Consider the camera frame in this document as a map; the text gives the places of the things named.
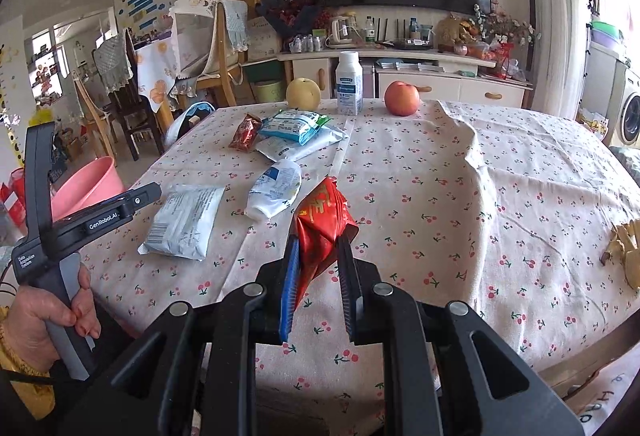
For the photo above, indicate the green blue wipes packet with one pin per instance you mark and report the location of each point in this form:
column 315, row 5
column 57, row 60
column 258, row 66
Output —
column 292, row 123

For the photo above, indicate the green bucket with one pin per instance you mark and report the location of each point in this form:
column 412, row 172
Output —
column 267, row 91

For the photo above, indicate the red gold-print snack packet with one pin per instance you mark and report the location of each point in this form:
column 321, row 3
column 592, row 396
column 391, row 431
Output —
column 320, row 226

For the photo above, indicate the glass electric kettle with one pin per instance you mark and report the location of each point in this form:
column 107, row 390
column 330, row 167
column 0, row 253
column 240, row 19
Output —
column 338, row 31

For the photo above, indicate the cherry print tablecloth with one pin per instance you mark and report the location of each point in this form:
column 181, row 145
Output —
column 425, row 196

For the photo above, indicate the gold ornament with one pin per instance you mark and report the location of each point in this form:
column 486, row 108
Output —
column 452, row 33

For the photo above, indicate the person's left hand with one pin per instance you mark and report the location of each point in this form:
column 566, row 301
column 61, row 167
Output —
column 30, row 321

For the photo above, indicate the long white plastic pouch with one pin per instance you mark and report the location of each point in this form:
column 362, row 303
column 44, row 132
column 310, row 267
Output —
column 325, row 138

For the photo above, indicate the orange print dining tablecloth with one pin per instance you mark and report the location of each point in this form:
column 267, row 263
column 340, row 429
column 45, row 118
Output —
column 157, row 71

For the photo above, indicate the grey white barcode packet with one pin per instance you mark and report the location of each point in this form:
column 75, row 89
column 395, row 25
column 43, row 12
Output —
column 185, row 221

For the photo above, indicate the red plastic container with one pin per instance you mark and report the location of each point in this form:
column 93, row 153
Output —
column 11, row 196

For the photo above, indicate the person's left forearm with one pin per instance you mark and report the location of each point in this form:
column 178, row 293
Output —
column 30, row 398

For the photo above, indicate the green label water bottle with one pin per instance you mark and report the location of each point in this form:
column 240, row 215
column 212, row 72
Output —
column 369, row 30

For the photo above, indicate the crushed clear plastic bottle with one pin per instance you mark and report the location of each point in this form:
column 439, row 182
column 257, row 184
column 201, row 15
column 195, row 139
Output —
column 275, row 186

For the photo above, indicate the red apple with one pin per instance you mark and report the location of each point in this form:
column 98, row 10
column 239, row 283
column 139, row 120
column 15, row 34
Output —
column 401, row 98

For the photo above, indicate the dark chair lace cover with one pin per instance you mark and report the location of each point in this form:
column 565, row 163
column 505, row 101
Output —
column 117, row 61

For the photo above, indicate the red yellow snack packet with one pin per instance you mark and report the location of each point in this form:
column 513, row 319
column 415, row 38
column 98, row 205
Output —
column 245, row 133

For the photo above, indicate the pink plastic bin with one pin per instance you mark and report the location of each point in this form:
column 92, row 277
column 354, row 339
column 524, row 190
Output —
column 90, row 186

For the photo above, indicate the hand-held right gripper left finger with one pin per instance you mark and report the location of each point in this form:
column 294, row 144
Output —
column 290, row 286

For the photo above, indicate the white TV cabinet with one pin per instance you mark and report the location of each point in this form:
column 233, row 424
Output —
column 450, row 88

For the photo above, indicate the washing machine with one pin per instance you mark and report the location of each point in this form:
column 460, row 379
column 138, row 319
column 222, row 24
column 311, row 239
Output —
column 630, row 116

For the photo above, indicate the cream curtain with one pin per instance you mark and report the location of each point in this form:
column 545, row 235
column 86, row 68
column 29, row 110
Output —
column 555, row 16

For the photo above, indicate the white plastic bottle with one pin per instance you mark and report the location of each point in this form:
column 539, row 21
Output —
column 349, row 86

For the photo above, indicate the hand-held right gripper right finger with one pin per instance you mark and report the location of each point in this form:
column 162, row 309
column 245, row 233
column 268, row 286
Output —
column 347, row 286

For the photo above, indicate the stacked plastic basins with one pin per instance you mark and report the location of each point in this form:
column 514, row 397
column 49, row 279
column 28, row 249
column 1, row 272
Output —
column 606, row 36

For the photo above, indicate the tan crumpled object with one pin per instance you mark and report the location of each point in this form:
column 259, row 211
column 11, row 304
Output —
column 625, row 246

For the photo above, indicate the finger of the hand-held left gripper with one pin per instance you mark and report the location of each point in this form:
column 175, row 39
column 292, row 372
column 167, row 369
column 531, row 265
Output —
column 142, row 198

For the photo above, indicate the dark wrapped flower bouquet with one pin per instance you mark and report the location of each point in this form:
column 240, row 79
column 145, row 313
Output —
column 290, row 11

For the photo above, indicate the light wooden chair lace cover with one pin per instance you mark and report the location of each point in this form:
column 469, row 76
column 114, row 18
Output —
column 230, row 31

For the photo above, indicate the light wooden chair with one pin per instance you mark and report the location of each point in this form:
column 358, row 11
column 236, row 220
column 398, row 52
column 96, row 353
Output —
column 95, row 116

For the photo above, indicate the yellow pear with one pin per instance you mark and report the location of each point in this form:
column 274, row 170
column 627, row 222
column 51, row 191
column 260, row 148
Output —
column 302, row 93

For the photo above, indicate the artificial flower arrangement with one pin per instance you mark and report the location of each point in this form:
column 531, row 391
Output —
column 505, row 23

